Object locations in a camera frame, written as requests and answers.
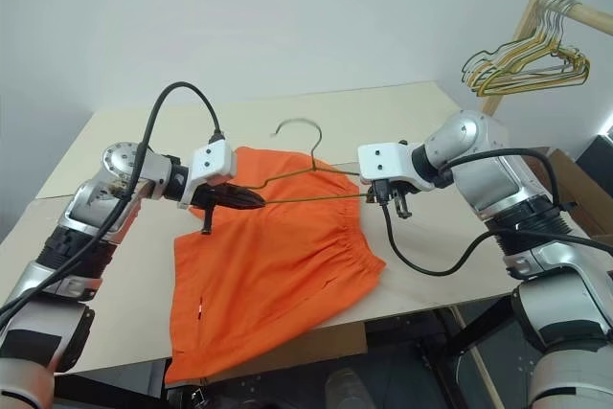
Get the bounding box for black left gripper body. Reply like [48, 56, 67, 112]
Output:
[191, 182, 229, 212]

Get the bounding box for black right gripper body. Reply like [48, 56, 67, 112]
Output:
[371, 177, 411, 200]

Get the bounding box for thin wire hanger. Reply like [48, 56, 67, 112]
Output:
[238, 118, 373, 207]

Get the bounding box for orange shorts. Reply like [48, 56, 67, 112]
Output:
[164, 145, 388, 387]

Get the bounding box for wooden stick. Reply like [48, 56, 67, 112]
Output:
[451, 307, 504, 409]

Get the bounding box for brown cardboard box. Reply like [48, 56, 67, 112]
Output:
[545, 146, 613, 257]

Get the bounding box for dark rounded shape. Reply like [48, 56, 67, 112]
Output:
[324, 367, 377, 409]

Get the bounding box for black box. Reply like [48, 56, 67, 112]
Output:
[574, 133, 613, 175]

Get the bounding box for wooden clothes rack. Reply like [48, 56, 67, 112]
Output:
[478, 0, 613, 118]

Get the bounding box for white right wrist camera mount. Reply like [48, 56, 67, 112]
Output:
[357, 141, 419, 187]

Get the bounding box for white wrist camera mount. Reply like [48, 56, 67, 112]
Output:
[357, 141, 419, 187]
[179, 139, 238, 212]

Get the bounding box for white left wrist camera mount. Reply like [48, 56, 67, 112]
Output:
[179, 139, 238, 212]

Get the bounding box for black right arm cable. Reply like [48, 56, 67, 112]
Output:
[373, 148, 613, 279]

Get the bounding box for black metal table frame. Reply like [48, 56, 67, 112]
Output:
[363, 293, 528, 409]

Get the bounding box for white wire hanger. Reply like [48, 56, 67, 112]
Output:
[461, 0, 583, 87]

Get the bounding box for bunch of wire hangers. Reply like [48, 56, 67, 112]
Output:
[466, 0, 590, 94]

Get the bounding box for yellow wire hanger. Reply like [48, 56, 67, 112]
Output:
[464, 0, 588, 89]
[471, 0, 593, 97]

